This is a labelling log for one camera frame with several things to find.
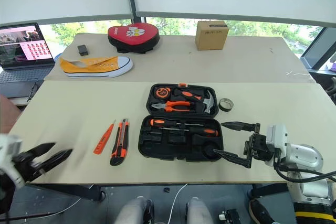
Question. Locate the small black floor object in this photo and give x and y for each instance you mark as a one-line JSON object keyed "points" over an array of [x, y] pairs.
{"points": [[166, 189]]}

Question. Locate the orange tester pen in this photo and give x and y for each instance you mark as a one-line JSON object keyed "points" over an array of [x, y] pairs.
{"points": [[101, 142]]}

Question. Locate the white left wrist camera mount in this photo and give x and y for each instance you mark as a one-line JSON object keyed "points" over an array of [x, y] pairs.
{"points": [[10, 145]]}

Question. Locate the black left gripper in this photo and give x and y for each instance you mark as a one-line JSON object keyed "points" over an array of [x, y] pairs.
{"points": [[26, 167]]}

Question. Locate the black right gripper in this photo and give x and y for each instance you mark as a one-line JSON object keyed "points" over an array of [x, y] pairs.
{"points": [[258, 146]]}

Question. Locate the orange black utility knife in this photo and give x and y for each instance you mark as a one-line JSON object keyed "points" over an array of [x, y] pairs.
{"points": [[118, 153]]}

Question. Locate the small black box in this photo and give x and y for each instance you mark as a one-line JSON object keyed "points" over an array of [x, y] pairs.
{"points": [[83, 50]]}

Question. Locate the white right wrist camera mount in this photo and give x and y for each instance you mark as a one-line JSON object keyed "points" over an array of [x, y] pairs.
{"points": [[278, 134]]}

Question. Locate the orange black tape measure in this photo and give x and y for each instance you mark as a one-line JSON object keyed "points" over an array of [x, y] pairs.
{"points": [[162, 93]]}

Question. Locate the black tape roll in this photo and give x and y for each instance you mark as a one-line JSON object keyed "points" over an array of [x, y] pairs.
{"points": [[220, 105]]}

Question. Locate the black plastic tool case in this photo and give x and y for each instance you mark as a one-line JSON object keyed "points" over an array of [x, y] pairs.
{"points": [[147, 141]]}

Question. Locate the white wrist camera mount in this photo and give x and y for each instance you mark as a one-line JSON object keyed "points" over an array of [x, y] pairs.
{"points": [[10, 145], [278, 134]]}

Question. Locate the brown cardboard box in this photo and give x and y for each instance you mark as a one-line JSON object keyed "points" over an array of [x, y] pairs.
{"points": [[210, 37]]}

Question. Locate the red heart-shaped pad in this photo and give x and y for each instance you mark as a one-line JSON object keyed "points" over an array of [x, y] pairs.
{"points": [[123, 32]]}

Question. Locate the black office chair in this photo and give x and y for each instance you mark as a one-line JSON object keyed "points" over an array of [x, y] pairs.
{"points": [[325, 82]]}

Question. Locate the grey window side panel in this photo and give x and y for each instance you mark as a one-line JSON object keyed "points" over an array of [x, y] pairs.
{"points": [[319, 51]]}

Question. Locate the black shoe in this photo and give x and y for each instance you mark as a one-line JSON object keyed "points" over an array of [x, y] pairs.
{"points": [[260, 211]]}

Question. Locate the black table leg beam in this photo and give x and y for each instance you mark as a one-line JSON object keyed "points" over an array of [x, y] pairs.
{"points": [[68, 190], [267, 190]]}

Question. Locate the blue round object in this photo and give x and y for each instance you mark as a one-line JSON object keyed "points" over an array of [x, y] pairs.
{"points": [[56, 57]]}

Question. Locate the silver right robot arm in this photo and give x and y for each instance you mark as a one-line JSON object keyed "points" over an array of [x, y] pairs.
{"points": [[307, 155]]}

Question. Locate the black device with white button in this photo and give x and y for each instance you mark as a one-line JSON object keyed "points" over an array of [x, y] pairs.
{"points": [[232, 217]]}

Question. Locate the grey laptop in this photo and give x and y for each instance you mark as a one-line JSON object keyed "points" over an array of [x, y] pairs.
{"points": [[23, 77]]}

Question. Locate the yellow canvas sneaker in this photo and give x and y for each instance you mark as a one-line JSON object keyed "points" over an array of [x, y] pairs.
{"points": [[86, 68]]}

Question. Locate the reddish brown chair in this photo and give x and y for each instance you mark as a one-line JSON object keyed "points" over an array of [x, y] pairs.
{"points": [[6, 115]]}

